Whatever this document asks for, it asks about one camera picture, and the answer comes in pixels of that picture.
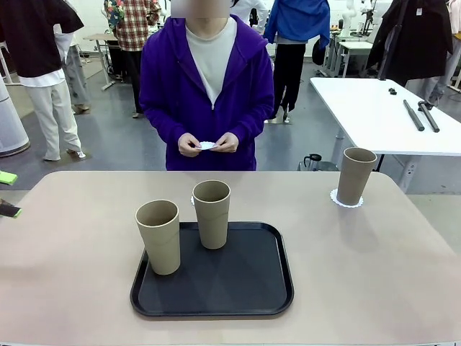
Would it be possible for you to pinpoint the black plastic serving tray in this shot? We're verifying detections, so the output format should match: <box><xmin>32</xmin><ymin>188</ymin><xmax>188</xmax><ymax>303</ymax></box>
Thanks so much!
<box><xmin>130</xmin><ymin>221</ymin><xmax>295</xmax><ymax>318</ymax></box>

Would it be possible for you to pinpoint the person in blue jacket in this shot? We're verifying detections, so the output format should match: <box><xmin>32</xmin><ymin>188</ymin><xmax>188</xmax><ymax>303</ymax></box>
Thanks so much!
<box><xmin>262</xmin><ymin>0</ymin><xmax>331</xmax><ymax>123</ymax></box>

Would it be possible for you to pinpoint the black rod with clamp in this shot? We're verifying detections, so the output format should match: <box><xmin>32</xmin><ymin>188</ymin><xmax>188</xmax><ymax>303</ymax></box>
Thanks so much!
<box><xmin>417</xmin><ymin>101</ymin><xmax>441</xmax><ymax>133</ymax></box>

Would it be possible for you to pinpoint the person's right forearm purple sleeve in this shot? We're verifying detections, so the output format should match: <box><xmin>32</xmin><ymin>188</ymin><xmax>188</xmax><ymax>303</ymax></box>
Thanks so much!
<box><xmin>139</xmin><ymin>95</ymin><xmax>190</xmax><ymax>141</ymax></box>

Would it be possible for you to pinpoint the person in grey trousers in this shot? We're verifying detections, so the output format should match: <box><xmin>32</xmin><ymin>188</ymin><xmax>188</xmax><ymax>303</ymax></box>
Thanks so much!
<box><xmin>53</xmin><ymin>0</ymin><xmax>90</xmax><ymax>113</ymax></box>

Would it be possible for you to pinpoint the person's left forearm purple sleeve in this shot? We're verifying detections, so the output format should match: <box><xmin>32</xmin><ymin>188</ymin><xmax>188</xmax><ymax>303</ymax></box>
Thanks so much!
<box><xmin>228</xmin><ymin>95</ymin><xmax>275</xmax><ymax>143</ymax></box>

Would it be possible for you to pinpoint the wood top background table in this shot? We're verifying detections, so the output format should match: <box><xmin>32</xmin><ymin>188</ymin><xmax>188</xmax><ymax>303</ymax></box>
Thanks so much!
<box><xmin>83</xmin><ymin>33</ymin><xmax>120</xmax><ymax>91</ymax></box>

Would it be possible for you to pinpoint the white side table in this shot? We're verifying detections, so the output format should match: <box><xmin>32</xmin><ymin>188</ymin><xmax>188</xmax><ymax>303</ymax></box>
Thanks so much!
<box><xmin>309</xmin><ymin>77</ymin><xmax>461</xmax><ymax>194</ymax></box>

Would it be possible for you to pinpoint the person in plaid shirt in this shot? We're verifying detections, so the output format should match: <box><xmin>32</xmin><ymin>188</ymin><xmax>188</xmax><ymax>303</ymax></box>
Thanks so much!
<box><xmin>104</xmin><ymin>0</ymin><xmax>161</xmax><ymax>119</ymax></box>

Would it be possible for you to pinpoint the person in white top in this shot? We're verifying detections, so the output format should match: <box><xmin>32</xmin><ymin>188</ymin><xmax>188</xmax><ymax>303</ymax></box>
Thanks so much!
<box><xmin>230</xmin><ymin>0</ymin><xmax>269</xmax><ymax>32</ymax></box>

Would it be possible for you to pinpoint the white background desk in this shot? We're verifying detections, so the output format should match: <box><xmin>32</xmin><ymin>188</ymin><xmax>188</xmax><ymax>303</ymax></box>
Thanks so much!
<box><xmin>323</xmin><ymin>34</ymin><xmax>372</xmax><ymax>79</ymax></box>

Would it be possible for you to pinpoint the plain black rod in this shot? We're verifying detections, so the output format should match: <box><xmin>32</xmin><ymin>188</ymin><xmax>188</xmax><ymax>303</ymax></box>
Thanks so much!
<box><xmin>403</xmin><ymin>99</ymin><xmax>426</xmax><ymax>131</ymax></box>

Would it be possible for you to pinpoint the white cylindrical appliance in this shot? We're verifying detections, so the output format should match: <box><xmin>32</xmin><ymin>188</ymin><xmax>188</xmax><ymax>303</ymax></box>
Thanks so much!
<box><xmin>0</xmin><ymin>77</ymin><xmax>31</xmax><ymax>158</ymax></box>

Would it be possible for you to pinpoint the person in black coat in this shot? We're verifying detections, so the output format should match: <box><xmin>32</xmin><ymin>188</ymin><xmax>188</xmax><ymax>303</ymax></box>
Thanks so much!
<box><xmin>365</xmin><ymin>0</ymin><xmax>454</xmax><ymax>109</ymax></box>

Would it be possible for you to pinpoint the black lidded jug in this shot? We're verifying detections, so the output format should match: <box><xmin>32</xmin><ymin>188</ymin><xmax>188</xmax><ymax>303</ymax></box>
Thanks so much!
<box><xmin>302</xmin><ymin>154</ymin><xmax>339</xmax><ymax>172</ymax></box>

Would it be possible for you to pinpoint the person in purple hoodie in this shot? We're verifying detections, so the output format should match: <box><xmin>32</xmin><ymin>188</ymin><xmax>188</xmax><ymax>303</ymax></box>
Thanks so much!
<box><xmin>139</xmin><ymin>13</ymin><xmax>275</xmax><ymax>172</ymax></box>

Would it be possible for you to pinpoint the beige tall cup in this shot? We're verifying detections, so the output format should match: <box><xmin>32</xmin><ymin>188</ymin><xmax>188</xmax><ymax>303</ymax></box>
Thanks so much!
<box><xmin>337</xmin><ymin>146</ymin><xmax>378</xmax><ymax>205</ymax></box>
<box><xmin>192</xmin><ymin>179</ymin><xmax>231</xmax><ymax>250</ymax></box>
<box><xmin>135</xmin><ymin>200</ymin><xmax>180</xmax><ymax>277</ymax></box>

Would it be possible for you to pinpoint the person's right hand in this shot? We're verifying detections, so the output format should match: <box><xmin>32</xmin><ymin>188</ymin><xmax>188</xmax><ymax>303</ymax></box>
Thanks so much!
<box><xmin>177</xmin><ymin>133</ymin><xmax>202</xmax><ymax>158</ymax></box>

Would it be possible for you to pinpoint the person's left hand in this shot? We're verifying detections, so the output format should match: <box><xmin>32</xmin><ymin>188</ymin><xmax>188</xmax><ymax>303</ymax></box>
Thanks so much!
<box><xmin>212</xmin><ymin>132</ymin><xmax>239</xmax><ymax>153</ymax></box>

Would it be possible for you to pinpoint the person in black shirt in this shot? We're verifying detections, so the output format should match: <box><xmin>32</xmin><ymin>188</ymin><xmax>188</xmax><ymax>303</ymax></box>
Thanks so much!
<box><xmin>0</xmin><ymin>0</ymin><xmax>87</xmax><ymax>162</ymax></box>

